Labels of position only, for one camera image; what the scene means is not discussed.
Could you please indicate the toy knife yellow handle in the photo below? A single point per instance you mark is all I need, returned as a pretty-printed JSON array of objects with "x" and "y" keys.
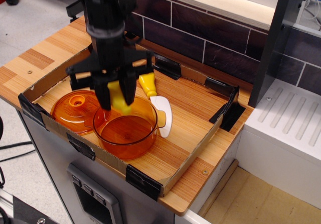
[{"x": 162, "y": 105}]

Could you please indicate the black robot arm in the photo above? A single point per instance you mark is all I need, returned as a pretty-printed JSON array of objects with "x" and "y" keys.
[{"x": 109, "y": 16}]

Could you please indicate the black vertical post right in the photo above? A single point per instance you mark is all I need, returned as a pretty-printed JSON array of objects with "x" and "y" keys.
[{"x": 285, "y": 15}]

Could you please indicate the orange transparent toy pot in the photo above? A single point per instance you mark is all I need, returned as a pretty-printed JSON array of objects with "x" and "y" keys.
[{"x": 128, "y": 136}]

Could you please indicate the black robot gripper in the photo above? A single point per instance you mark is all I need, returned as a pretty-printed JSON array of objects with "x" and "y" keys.
[{"x": 110, "y": 59}]

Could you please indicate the orange transparent pot lid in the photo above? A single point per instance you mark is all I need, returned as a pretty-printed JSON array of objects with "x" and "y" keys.
[{"x": 77, "y": 110}]

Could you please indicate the grey toy oven front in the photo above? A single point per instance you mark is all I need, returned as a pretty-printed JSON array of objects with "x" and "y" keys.
[{"x": 99, "y": 204}]

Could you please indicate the black vertical post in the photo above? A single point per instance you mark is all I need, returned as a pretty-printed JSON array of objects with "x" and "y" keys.
[
  {"x": 88, "y": 8},
  {"x": 285, "y": 15}
]

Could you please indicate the white toy sink drainboard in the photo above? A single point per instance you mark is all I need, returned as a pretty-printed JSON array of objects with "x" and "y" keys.
[{"x": 280, "y": 141}]

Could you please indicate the black vertical post left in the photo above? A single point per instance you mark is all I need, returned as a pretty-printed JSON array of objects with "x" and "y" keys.
[{"x": 88, "y": 8}]

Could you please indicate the yellow toy banana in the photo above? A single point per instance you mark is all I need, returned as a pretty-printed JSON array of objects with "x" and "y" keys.
[{"x": 117, "y": 99}]

